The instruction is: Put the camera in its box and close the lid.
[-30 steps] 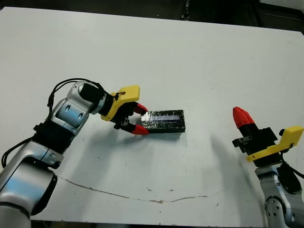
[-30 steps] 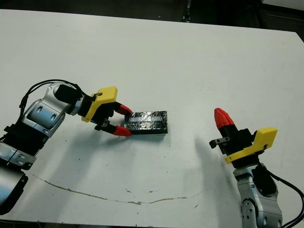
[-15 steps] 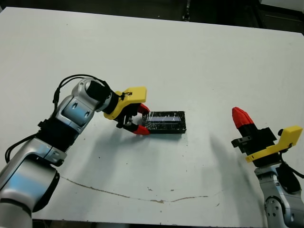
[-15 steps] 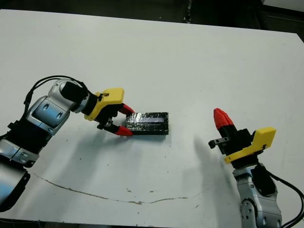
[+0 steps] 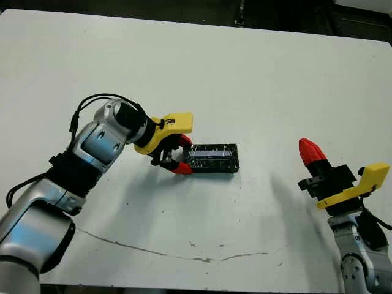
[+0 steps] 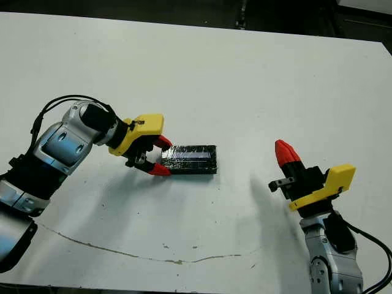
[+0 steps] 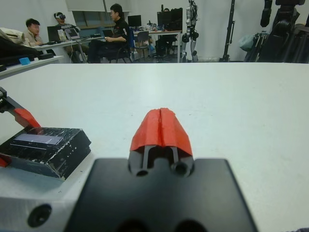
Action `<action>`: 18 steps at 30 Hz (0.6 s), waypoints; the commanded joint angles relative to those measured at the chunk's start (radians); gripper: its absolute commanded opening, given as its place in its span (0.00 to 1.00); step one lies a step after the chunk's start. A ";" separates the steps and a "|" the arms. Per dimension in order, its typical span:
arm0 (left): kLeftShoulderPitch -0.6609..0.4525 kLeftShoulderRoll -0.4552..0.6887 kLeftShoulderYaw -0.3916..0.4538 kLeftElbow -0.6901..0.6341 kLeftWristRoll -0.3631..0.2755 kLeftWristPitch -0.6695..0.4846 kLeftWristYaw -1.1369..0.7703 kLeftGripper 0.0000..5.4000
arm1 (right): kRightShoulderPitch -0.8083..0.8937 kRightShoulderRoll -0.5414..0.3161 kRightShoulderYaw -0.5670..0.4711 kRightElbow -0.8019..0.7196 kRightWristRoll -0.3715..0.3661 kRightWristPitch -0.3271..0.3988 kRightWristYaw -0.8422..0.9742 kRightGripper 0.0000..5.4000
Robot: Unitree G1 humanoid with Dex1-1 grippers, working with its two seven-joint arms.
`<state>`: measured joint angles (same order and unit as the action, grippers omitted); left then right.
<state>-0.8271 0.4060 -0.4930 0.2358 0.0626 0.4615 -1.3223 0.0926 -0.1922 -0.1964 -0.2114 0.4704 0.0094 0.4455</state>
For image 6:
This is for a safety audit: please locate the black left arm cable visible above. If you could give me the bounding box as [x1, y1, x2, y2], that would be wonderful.
[8, 94, 136, 168]

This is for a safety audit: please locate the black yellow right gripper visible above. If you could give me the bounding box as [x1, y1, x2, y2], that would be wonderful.
[268, 140, 357, 219]

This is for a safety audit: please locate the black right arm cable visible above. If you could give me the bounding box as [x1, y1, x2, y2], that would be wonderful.
[345, 222, 392, 294]

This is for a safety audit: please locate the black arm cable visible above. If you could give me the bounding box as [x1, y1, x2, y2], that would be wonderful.
[345, 222, 392, 294]
[8, 94, 136, 168]

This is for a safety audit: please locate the black glossy box lid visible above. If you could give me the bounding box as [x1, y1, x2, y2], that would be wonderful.
[160, 143, 220, 176]

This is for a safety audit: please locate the black chair base leg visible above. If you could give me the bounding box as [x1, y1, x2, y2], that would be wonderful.
[235, 0, 248, 30]

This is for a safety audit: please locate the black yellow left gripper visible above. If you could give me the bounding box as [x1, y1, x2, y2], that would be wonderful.
[104, 113, 173, 177]

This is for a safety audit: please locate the white furniture edge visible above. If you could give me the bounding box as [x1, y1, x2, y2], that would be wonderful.
[336, 0, 392, 15]

